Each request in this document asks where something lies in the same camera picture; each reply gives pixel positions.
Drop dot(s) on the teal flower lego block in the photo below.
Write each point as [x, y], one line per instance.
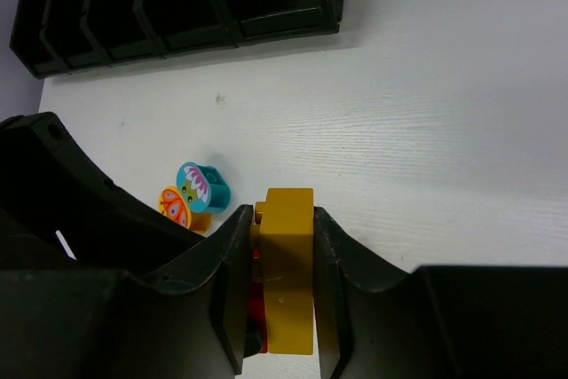
[202, 188]

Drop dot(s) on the red small lego brick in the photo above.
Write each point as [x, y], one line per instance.
[257, 308]

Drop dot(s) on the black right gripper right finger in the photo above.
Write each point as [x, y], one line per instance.
[375, 320]

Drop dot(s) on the orange butterfly lego block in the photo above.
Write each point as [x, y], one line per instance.
[174, 208]

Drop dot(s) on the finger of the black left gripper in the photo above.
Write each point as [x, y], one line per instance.
[50, 186]

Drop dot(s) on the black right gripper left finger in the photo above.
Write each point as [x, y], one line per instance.
[187, 319]

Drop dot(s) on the yellow long lego brick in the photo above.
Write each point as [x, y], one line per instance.
[283, 232]

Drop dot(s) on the black divided bin row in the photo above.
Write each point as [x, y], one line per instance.
[53, 37]

